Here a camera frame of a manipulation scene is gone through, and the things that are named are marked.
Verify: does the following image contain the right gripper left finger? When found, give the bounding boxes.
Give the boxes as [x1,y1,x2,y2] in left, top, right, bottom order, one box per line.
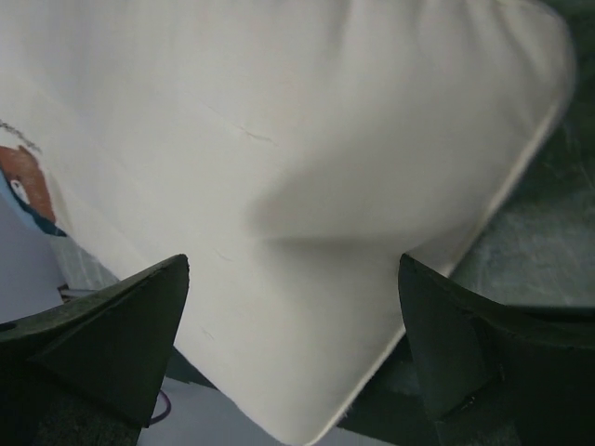
[1,255,189,445]

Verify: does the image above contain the blue fabric pillowcase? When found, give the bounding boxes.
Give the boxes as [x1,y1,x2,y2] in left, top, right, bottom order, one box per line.
[1,174,67,237]

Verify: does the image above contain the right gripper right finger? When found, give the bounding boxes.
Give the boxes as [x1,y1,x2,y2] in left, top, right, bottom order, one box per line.
[398,256,594,445]

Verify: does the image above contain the cream pillow with bear print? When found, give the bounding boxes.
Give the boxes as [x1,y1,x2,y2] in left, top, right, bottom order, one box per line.
[1,1,575,445]

